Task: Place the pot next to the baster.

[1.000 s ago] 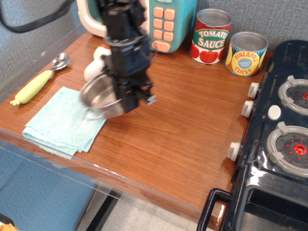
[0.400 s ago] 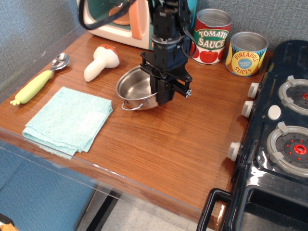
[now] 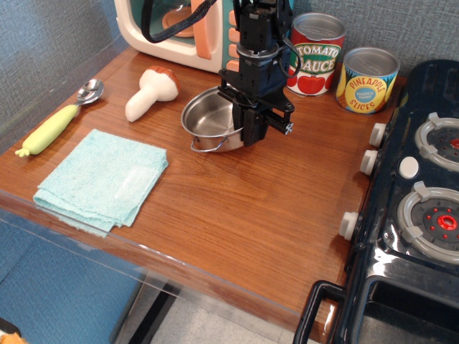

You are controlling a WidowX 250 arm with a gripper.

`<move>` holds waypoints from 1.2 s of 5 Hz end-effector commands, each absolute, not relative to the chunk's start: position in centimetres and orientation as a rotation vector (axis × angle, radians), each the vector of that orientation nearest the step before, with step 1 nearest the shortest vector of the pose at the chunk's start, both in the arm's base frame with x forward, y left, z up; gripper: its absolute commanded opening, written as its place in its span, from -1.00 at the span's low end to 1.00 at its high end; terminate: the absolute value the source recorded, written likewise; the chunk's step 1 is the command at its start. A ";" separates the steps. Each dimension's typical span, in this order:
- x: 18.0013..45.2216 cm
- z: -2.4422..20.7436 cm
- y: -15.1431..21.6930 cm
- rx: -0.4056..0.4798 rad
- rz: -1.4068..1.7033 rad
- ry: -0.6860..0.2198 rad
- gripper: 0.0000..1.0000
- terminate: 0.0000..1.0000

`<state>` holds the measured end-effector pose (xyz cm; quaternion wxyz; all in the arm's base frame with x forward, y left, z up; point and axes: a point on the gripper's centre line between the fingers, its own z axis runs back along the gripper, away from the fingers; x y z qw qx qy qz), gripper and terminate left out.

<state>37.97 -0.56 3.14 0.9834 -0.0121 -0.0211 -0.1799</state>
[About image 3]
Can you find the tomato sauce can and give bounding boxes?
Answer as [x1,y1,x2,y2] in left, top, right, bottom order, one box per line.
[287,12,346,95]

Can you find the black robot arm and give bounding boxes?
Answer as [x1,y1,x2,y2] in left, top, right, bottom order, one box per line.
[218,1,297,146]

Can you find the metal pot with handles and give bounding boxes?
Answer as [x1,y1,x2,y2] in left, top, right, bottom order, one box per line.
[181,87,244,153]

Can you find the teal toy microwave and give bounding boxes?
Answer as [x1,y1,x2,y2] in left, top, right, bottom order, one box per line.
[115,1,240,73]

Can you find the light blue folded cloth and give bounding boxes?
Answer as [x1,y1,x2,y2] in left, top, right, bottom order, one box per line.
[33,130,169,237]

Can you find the pineapple slices can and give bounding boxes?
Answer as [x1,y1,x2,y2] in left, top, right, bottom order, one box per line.
[336,47,400,114]

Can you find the spoon with yellow-green handle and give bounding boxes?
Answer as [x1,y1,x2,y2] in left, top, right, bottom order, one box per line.
[15,79,104,158]

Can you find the plush white brown mushroom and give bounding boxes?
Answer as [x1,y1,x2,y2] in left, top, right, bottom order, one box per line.
[125,66,180,123]

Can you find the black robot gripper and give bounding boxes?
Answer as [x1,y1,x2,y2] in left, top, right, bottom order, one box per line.
[218,49,295,146]

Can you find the white stove knob lower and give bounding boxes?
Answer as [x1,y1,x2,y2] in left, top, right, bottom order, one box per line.
[339,212,359,241]

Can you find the orange plush object corner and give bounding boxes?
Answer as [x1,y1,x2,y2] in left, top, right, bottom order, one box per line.
[0,333,28,344]

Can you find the white stove knob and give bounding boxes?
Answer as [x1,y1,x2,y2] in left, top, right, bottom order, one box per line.
[360,150,378,176]
[369,123,387,148]
[339,212,359,241]

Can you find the white stove knob upper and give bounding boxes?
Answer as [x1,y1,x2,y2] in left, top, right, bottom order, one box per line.
[369,123,387,148]

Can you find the white stove knob middle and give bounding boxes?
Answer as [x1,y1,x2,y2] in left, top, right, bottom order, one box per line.
[360,150,378,176]

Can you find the black sleeved cable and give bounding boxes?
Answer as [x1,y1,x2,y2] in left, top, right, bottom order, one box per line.
[140,0,218,44]

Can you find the dark blue toy stove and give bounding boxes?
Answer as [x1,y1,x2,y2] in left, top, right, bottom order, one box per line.
[294,59,458,343]

